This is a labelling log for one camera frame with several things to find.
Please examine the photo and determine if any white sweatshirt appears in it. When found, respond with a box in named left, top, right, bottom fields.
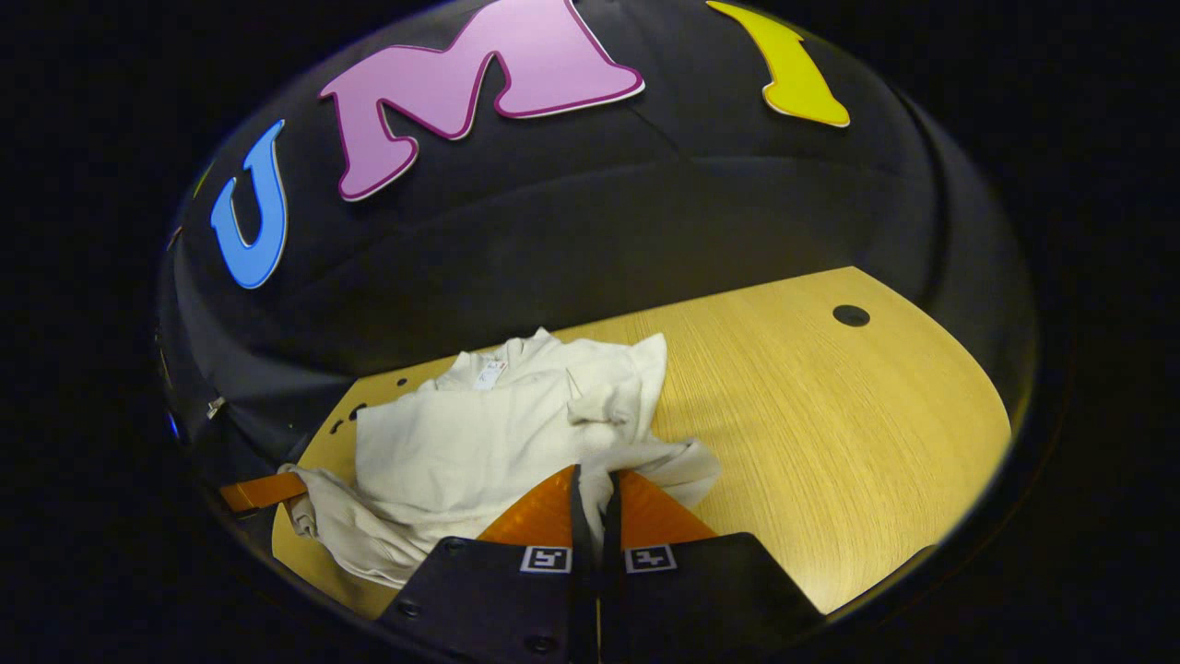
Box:
left=277, top=327, right=723, bottom=589

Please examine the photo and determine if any black backdrop cloth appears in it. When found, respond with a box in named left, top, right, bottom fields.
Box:
left=157, top=0, right=1038, bottom=480

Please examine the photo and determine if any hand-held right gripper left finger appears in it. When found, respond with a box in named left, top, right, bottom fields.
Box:
left=378, top=464, right=592, bottom=661

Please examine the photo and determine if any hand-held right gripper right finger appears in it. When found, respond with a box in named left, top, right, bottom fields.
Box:
left=599, top=468, right=826, bottom=661

